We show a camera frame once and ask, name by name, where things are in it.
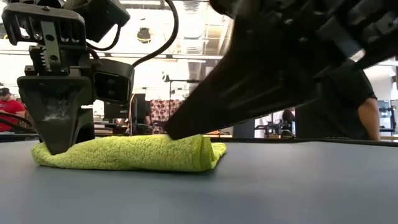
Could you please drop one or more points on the red patterned cloth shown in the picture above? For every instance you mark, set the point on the red patterned cloth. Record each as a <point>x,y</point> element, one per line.
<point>161,113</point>

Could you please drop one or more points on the wide computer monitor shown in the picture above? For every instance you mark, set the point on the wide computer monitor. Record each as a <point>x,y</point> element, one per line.
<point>384,105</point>

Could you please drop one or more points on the round ceiling lamp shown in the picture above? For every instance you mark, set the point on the round ceiling lamp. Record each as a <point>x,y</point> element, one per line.
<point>144,35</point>

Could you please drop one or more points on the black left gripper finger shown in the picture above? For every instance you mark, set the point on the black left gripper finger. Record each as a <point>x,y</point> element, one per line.
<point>87,124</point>
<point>56,124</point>

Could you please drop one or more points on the person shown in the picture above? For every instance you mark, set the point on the person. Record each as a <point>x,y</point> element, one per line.
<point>335,118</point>
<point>11,109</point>

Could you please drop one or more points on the black background robot arm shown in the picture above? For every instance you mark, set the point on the black background robot arm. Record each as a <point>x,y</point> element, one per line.
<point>393,118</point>

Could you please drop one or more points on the yellow-green microfibre towel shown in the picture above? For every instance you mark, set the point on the yellow-green microfibre towel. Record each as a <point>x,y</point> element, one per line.
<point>140,155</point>

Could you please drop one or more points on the black upright panel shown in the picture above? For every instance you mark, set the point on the black upright panel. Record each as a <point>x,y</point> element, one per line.
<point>244,129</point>

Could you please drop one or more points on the black camera stand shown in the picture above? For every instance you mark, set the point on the black camera stand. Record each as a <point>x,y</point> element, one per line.
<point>164,77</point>

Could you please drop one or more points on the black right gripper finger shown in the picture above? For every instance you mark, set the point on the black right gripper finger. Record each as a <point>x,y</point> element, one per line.
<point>248,87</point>

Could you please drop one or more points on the background robot rig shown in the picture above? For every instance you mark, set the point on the background robot rig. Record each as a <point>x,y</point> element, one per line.
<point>273,128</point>

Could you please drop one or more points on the black aluminium table frame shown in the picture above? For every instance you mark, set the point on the black aluminium table frame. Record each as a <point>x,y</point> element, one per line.
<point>311,140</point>

